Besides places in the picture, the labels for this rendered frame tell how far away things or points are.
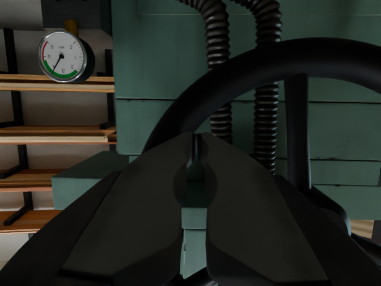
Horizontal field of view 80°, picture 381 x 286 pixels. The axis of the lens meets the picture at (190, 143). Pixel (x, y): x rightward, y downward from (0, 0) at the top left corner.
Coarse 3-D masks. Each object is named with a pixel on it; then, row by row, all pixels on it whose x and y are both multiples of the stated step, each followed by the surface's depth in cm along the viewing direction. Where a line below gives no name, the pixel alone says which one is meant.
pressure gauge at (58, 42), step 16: (48, 32) 28; (64, 32) 28; (48, 48) 29; (64, 48) 29; (80, 48) 28; (48, 64) 29; (64, 64) 29; (80, 64) 29; (64, 80) 29; (80, 80) 30
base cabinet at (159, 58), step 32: (128, 0) 33; (160, 0) 33; (224, 0) 32; (288, 0) 32; (320, 0) 32; (352, 0) 32; (128, 32) 34; (160, 32) 34; (192, 32) 33; (288, 32) 33; (320, 32) 33; (352, 32) 33; (128, 64) 35; (160, 64) 34; (192, 64) 34; (128, 96) 35; (160, 96) 35; (320, 96) 34; (352, 96) 34
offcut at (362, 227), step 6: (354, 222) 40; (360, 222) 40; (366, 222) 39; (372, 222) 39; (354, 228) 40; (360, 228) 40; (366, 228) 39; (372, 228) 39; (360, 234) 40; (366, 234) 39
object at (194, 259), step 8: (184, 232) 29; (192, 232) 29; (200, 232) 29; (184, 240) 29; (192, 240) 29; (200, 240) 29; (184, 248) 29; (192, 248) 29; (200, 248) 29; (184, 256) 29; (192, 256) 29; (200, 256) 29; (184, 264) 30; (192, 264) 30; (200, 264) 29; (184, 272) 30; (192, 272) 30
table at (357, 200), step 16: (96, 160) 49; (112, 160) 49; (128, 160) 50; (64, 176) 38; (80, 176) 39; (96, 176) 39; (64, 192) 39; (80, 192) 39; (192, 192) 33; (336, 192) 37; (352, 192) 37; (368, 192) 37; (64, 208) 39; (192, 208) 28; (352, 208) 37; (368, 208) 37; (192, 224) 29
